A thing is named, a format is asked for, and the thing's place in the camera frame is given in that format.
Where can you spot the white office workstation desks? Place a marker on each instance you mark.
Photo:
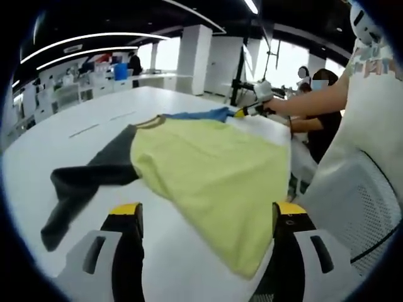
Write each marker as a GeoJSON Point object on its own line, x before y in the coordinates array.
{"type": "Point", "coordinates": [104, 88]}

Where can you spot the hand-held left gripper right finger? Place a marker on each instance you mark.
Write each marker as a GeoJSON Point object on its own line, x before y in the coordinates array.
{"type": "Point", "coordinates": [302, 270]}

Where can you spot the ceiling air vent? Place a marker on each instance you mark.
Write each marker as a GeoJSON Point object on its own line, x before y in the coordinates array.
{"type": "Point", "coordinates": [72, 48]}

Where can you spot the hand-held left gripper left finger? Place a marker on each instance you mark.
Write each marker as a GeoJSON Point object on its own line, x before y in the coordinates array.
{"type": "Point", "coordinates": [94, 270]}

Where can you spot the white ceiling strip lights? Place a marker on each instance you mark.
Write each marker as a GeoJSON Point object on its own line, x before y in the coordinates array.
{"type": "Point", "coordinates": [251, 6]}

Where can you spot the yellow and blue garment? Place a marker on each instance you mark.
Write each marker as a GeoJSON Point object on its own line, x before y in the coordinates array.
{"type": "Point", "coordinates": [204, 163]}

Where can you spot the white slatted rack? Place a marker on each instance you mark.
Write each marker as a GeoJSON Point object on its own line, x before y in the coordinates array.
{"type": "Point", "coordinates": [67, 96]}

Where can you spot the black equipment stand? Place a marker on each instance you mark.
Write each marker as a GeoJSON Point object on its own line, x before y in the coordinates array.
{"type": "Point", "coordinates": [242, 85]}

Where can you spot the white chest-worn device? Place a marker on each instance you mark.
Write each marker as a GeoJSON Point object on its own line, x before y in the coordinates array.
{"type": "Point", "coordinates": [362, 28]}

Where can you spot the white square column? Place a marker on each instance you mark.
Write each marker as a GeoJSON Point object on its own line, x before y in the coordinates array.
{"type": "Point", "coordinates": [195, 63]}

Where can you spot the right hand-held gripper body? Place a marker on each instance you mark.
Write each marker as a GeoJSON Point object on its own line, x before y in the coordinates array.
{"type": "Point", "coordinates": [264, 91]}

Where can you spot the blue bin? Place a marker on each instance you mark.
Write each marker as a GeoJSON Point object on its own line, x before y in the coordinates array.
{"type": "Point", "coordinates": [121, 71]}

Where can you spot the person's right hand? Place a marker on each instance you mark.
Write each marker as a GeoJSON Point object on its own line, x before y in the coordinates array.
{"type": "Point", "coordinates": [277, 106]}

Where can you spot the white mesh office chair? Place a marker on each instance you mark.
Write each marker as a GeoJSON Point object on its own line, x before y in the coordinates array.
{"type": "Point", "coordinates": [362, 204]}

